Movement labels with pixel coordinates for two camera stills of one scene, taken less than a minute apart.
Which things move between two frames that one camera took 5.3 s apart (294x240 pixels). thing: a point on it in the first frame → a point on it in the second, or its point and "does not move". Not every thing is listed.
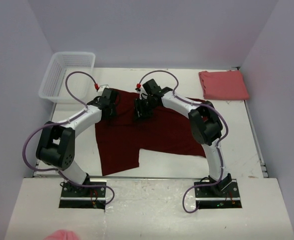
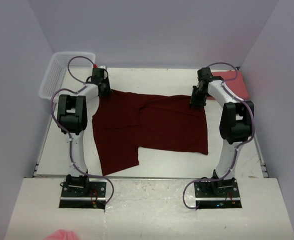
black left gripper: x=110 y=110 → x=105 y=89
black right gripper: x=141 y=109 → x=196 y=99
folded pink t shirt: x=224 y=85 does not move
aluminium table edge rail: x=262 y=164 does not move
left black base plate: x=76 y=197 does not move
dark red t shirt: x=119 y=138 does not move
